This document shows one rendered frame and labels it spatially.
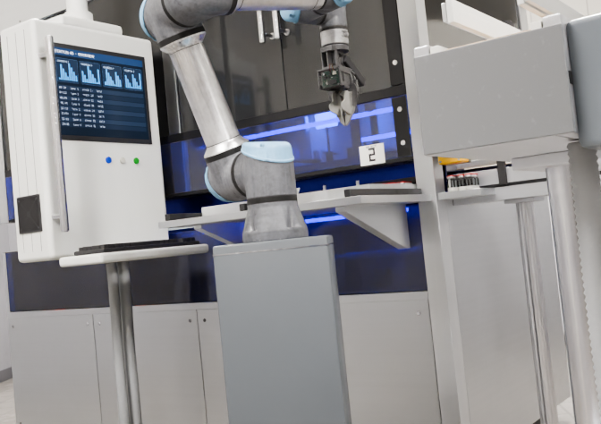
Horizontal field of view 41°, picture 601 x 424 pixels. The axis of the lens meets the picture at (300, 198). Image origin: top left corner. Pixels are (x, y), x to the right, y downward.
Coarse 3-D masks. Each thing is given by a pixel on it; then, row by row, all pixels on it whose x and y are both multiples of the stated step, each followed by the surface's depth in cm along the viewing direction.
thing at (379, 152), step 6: (378, 144) 241; (360, 150) 244; (366, 150) 243; (372, 150) 242; (378, 150) 241; (384, 150) 240; (360, 156) 244; (366, 156) 243; (372, 156) 242; (378, 156) 241; (384, 156) 240; (360, 162) 244; (366, 162) 243; (372, 162) 242; (378, 162) 241; (384, 162) 240
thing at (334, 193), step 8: (368, 184) 213; (376, 184) 215; (384, 184) 219; (392, 184) 223; (400, 184) 227; (408, 184) 231; (416, 184) 235; (312, 192) 223; (320, 192) 222; (328, 192) 220; (336, 192) 219; (304, 200) 225; (312, 200) 223
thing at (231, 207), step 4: (224, 204) 241; (228, 204) 241; (232, 204) 240; (236, 204) 239; (204, 208) 246; (208, 208) 245; (212, 208) 244; (216, 208) 243; (220, 208) 243; (224, 208) 242; (228, 208) 241; (232, 208) 240; (236, 208) 239; (204, 212) 246; (208, 212) 245; (212, 212) 244; (216, 212) 243; (220, 212) 243; (224, 212) 242; (228, 212) 241; (232, 212) 240
